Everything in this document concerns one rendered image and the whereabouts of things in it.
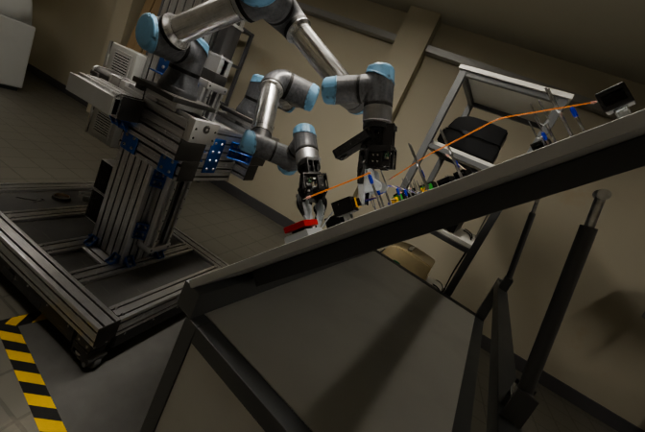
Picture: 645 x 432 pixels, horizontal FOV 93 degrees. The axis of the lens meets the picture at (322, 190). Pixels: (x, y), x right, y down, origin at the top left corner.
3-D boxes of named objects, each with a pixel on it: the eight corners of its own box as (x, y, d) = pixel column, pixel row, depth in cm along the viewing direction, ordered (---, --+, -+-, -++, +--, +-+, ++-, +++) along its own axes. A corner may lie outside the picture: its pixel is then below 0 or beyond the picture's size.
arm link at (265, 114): (268, 54, 124) (245, 135, 94) (292, 66, 128) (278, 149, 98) (258, 76, 132) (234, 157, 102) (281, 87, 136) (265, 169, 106)
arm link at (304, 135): (307, 139, 108) (319, 124, 102) (311, 165, 102) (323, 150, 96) (287, 134, 104) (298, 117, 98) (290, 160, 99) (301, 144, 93)
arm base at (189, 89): (148, 81, 118) (155, 56, 116) (179, 91, 132) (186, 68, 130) (175, 95, 113) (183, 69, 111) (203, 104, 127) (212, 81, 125)
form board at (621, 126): (376, 237, 169) (375, 234, 169) (605, 162, 123) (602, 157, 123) (190, 288, 66) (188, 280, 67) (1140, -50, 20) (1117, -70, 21)
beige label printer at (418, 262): (370, 265, 182) (385, 236, 178) (380, 258, 201) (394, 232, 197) (417, 296, 169) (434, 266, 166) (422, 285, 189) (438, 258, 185)
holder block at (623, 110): (652, 129, 60) (628, 88, 62) (652, 125, 52) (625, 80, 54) (621, 139, 63) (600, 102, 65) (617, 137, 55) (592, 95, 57)
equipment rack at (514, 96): (311, 352, 190) (460, 63, 154) (351, 320, 243) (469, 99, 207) (380, 417, 167) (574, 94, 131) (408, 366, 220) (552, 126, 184)
